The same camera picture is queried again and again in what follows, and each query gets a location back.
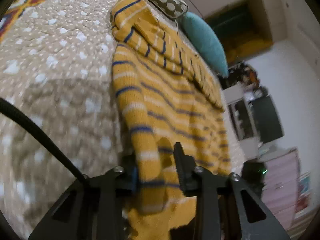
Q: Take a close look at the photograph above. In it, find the yellow striped knit sweater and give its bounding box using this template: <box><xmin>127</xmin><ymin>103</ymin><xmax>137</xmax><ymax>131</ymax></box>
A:
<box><xmin>111</xmin><ymin>0</ymin><xmax>231</xmax><ymax>239</ymax></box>

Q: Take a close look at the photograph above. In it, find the cluttered clothes rack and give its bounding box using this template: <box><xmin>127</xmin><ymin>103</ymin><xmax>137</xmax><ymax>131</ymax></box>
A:
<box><xmin>218</xmin><ymin>62</ymin><xmax>260</xmax><ymax>90</ymax></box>

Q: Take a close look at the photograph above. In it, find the wooden bedroom door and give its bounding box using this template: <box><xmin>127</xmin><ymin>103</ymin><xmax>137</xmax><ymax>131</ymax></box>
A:
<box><xmin>204</xmin><ymin>0</ymin><xmax>273</xmax><ymax>66</ymax></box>

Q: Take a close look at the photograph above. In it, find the pink drawer chest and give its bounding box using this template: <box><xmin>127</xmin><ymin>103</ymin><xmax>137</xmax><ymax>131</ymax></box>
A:
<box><xmin>259</xmin><ymin>147</ymin><xmax>300</xmax><ymax>230</ymax></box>

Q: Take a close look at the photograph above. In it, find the black flat television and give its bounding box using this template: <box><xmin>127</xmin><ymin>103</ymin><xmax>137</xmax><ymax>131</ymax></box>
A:
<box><xmin>251</xmin><ymin>96</ymin><xmax>284</xmax><ymax>144</ymax></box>

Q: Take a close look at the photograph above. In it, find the white tv cabinet shelf unit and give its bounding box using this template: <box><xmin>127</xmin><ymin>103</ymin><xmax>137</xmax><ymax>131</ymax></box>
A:
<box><xmin>223</xmin><ymin>83</ymin><xmax>261</xmax><ymax>160</ymax></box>

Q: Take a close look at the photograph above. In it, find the beige heart quilted bedspread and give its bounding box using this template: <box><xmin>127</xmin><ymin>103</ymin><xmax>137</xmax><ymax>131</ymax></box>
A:
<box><xmin>1</xmin><ymin>0</ymin><xmax>129</xmax><ymax>239</ymax></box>

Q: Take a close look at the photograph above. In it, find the black cable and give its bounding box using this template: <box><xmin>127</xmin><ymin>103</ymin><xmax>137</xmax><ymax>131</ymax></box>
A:
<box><xmin>0</xmin><ymin>97</ymin><xmax>89</xmax><ymax>183</ymax></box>

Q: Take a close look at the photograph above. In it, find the teal corduroy pillow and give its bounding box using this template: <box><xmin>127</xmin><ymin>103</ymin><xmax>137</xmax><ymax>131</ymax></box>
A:
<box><xmin>180</xmin><ymin>11</ymin><xmax>229</xmax><ymax>77</ymax></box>

